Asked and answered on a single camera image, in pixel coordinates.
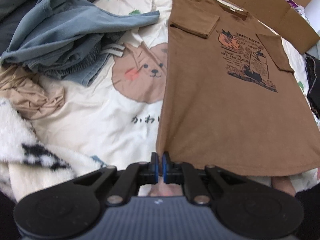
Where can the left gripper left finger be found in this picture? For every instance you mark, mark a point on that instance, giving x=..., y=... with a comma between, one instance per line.
x=128, y=182

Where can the purple white detergent bag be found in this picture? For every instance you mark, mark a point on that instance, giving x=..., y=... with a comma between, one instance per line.
x=298, y=8

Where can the beige cloth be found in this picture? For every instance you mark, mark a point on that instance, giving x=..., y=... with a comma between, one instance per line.
x=26, y=94

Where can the person's bare foot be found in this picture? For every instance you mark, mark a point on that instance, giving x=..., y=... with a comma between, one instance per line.
x=283, y=184

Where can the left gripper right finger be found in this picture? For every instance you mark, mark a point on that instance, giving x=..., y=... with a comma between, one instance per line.
x=188, y=177

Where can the brown cardboard sheet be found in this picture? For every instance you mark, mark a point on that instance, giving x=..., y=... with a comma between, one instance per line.
x=282, y=18

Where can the cream bear print bedsheet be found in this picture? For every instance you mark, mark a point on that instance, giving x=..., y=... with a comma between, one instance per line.
x=117, y=117

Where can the white fluffy spotted fabric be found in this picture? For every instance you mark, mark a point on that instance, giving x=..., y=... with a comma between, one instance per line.
x=28, y=165

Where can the black folded garment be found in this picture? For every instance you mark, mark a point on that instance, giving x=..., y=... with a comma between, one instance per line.
x=312, y=71

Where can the blue denim garment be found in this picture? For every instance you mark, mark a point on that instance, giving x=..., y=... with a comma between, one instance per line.
x=70, y=39

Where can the brown printed t-shirt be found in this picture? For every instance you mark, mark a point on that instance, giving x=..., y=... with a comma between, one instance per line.
x=231, y=97

